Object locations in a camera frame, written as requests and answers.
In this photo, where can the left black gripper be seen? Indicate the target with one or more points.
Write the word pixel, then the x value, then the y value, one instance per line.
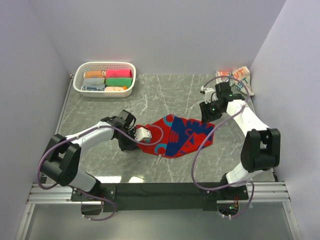
pixel 124 146

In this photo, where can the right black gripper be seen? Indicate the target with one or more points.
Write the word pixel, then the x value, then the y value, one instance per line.
pixel 205 115

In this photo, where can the red blue cat towel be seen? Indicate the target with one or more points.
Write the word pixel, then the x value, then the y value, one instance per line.
pixel 173 136

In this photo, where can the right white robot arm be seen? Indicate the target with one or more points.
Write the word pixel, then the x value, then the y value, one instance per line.
pixel 261 148

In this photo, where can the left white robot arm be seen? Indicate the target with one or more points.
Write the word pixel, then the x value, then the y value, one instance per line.
pixel 61 159

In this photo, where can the peach rolled towel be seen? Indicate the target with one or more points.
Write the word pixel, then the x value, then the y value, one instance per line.
pixel 115 88

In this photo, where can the green rolled towel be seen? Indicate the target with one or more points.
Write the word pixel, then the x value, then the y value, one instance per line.
pixel 118 82

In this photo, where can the crumpled white printed towel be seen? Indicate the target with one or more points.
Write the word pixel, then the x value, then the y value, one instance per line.
pixel 240 78

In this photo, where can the blue patterned rolled towel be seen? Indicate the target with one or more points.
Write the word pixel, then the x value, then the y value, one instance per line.
pixel 93 88

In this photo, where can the white plastic basket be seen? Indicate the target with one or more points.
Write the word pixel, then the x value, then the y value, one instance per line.
pixel 103 66

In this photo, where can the pink rolled towel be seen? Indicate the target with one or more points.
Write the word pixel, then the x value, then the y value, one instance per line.
pixel 118 73

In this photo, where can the grey rolled towel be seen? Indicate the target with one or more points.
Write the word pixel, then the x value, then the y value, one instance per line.
pixel 96 81

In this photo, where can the orange rolled towel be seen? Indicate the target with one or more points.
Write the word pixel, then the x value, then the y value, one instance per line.
pixel 95 74

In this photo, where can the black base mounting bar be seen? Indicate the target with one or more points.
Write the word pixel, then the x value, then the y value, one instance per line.
pixel 168 196

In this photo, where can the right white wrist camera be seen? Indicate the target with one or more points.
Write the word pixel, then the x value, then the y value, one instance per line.
pixel 209 94

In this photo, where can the aluminium front rail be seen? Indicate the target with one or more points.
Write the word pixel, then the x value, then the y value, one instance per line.
pixel 261 192

